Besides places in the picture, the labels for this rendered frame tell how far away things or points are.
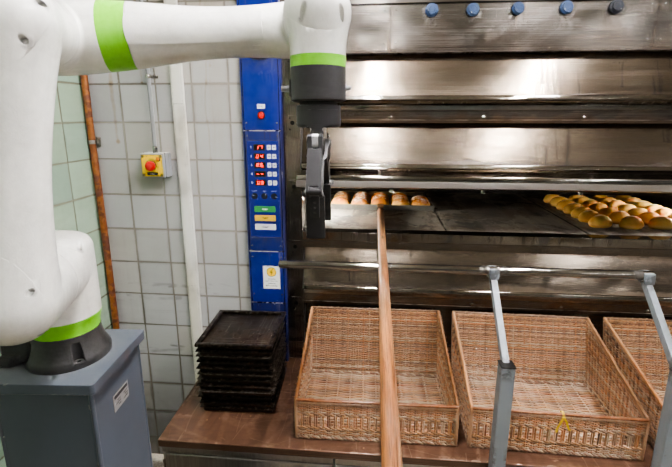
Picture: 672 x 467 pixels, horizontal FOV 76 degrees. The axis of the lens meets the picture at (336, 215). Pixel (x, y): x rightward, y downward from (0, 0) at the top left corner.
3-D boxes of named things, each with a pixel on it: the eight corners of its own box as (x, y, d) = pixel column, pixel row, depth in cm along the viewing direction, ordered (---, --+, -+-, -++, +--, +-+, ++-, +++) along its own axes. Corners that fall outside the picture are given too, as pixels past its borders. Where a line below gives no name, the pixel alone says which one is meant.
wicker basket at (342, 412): (310, 361, 195) (309, 304, 189) (437, 366, 192) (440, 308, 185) (292, 439, 148) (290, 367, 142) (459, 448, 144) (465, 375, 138)
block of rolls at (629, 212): (540, 201, 246) (541, 191, 245) (629, 203, 242) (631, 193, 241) (592, 229, 187) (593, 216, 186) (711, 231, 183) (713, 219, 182)
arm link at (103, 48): (7, 74, 68) (-14, -11, 65) (42, 80, 80) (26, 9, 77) (130, 68, 72) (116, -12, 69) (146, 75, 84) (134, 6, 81)
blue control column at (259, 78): (314, 300, 397) (311, 51, 348) (331, 300, 396) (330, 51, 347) (258, 466, 210) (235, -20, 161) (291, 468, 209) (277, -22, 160)
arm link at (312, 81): (350, 63, 67) (351, 71, 76) (275, 64, 68) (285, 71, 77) (350, 104, 68) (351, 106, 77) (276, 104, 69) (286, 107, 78)
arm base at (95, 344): (-55, 374, 80) (-62, 344, 78) (7, 334, 94) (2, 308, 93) (85, 376, 79) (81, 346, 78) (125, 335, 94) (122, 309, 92)
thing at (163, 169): (150, 175, 185) (148, 151, 183) (173, 175, 184) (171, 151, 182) (141, 177, 178) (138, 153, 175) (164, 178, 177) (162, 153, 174)
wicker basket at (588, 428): (446, 366, 191) (449, 308, 185) (580, 374, 185) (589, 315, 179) (465, 449, 144) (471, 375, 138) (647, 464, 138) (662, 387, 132)
